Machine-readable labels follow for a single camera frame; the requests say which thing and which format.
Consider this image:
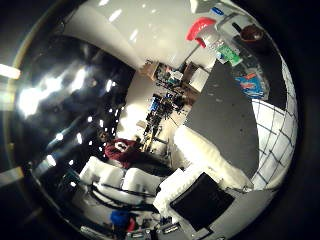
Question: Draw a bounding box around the clear spray bottle red trigger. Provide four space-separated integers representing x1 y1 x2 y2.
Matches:
185 16 270 100

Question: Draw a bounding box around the person in red hoodie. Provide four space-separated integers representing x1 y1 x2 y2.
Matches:
103 137 148 170

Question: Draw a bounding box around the cluttered storage shelf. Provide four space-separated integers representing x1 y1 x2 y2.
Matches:
139 60 212 98

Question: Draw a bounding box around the brown wooden bowl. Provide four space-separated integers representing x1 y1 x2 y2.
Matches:
239 24 265 43

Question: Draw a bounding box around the white cardboard box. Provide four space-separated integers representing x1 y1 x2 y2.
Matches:
214 12 242 35

